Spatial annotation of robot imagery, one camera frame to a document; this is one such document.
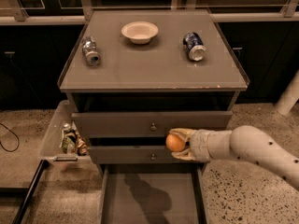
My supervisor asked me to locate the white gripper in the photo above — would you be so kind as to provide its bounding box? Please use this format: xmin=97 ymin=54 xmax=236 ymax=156
xmin=169 ymin=128 xmax=212 ymax=162

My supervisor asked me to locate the orange fruit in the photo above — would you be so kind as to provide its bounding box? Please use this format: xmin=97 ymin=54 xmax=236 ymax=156
xmin=166 ymin=134 xmax=186 ymax=152

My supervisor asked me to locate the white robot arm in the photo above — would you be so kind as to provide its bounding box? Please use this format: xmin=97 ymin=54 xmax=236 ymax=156
xmin=165 ymin=125 xmax=299 ymax=190

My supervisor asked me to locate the grey top drawer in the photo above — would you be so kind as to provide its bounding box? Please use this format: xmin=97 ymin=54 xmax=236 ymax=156
xmin=72 ymin=111 xmax=233 ymax=138

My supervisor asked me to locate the grey drawer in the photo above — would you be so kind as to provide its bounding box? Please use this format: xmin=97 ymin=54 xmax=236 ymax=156
xmin=89 ymin=146 xmax=196 ymax=164
xmin=98 ymin=164 xmax=210 ymax=224
xmin=72 ymin=111 xmax=233 ymax=138

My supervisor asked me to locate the grey middle drawer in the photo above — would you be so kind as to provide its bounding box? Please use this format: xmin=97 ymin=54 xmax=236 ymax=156
xmin=89 ymin=146 xmax=196 ymax=164

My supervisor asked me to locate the grey bottom drawer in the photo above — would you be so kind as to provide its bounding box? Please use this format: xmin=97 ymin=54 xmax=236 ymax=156
xmin=98 ymin=164 xmax=210 ymax=224

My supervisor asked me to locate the grey drawer cabinet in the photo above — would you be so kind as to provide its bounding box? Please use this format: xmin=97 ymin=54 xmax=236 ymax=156
xmin=57 ymin=8 xmax=250 ymax=224

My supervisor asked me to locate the blue soda can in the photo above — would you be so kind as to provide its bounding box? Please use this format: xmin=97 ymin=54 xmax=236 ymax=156
xmin=183 ymin=32 xmax=206 ymax=62

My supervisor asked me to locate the brown snack bag in bin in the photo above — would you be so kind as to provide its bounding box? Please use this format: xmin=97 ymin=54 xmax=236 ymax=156
xmin=75 ymin=131 xmax=88 ymax=156

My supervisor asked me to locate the green crushed can in bin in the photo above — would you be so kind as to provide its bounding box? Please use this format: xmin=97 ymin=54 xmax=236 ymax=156
xmin=60 ymin=123 xmax=77 ymax=154

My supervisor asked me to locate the white paper bowl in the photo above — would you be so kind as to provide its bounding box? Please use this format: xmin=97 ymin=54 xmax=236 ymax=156
xmin=121 ymin=21 xmax=159 ymax=45

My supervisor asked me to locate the clear plastic bin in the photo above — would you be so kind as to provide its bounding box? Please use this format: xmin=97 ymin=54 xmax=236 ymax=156
xmin=39 ymin=100 xmax=91 ymax=166

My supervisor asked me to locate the silver crushed can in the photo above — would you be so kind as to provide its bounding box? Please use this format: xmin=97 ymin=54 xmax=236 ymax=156
xmin=81 ymin=36 xmax=101 ymax=66

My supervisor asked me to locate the white post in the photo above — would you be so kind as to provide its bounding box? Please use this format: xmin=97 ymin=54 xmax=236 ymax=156
xmin=275 ymin=70 xmax=299 ymax=115

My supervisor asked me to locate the black floor rail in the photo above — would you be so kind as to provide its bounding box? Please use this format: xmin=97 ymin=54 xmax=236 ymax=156
xmin=0 ymin=160 xmax=49 ymax=224

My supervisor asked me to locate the metal railing frame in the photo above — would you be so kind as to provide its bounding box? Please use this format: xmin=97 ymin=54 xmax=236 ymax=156
xmin=0 ymin=0 xmax=299 ymax=25

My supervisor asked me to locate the black floor cable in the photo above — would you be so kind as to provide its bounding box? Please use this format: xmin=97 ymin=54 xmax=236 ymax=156
xmin=0 ymin=122 xmax=21 ymax=153

